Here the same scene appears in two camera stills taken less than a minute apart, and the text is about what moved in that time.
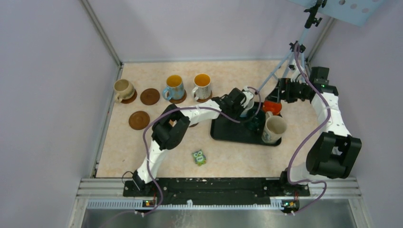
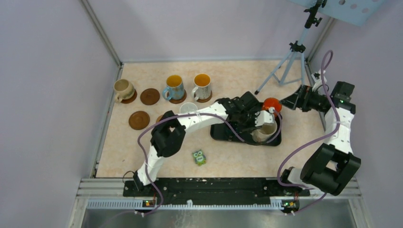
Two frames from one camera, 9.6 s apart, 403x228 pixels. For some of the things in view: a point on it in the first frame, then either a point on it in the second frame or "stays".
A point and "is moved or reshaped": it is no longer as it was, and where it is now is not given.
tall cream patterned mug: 274,126 is moved or reshaped
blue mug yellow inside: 175,90 stays
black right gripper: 283,84 → 300,99
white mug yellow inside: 202,81 stays
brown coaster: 149,96 stays
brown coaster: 139,120 stays
